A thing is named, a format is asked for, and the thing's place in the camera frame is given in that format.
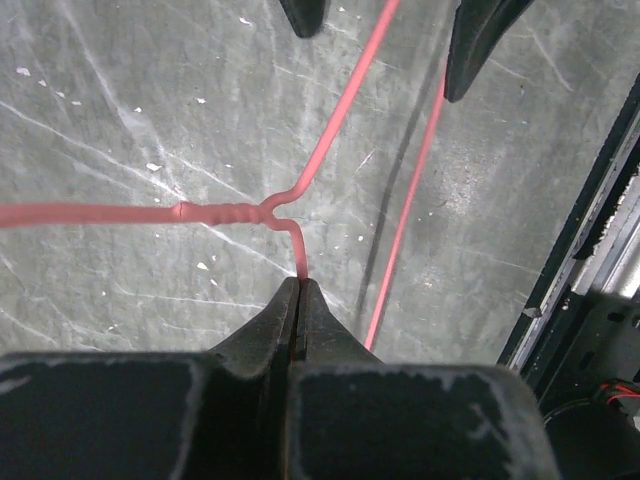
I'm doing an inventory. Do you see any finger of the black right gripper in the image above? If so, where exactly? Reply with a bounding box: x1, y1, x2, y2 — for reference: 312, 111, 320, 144
279, 0, 330, 38
444, 0, 533, 103

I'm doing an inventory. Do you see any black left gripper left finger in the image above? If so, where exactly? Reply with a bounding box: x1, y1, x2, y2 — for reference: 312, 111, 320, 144
1, 278, 300, 479

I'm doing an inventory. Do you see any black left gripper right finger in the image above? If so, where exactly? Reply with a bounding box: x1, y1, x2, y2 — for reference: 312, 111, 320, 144
287, 280, 560, 479

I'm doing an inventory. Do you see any pink wire hanger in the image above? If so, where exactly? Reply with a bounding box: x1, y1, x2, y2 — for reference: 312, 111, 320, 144
1, 1, 453, 353

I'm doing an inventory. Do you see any aluminium mounting rail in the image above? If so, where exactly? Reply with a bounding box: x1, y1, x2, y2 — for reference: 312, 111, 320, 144
499, 88, 639, 479

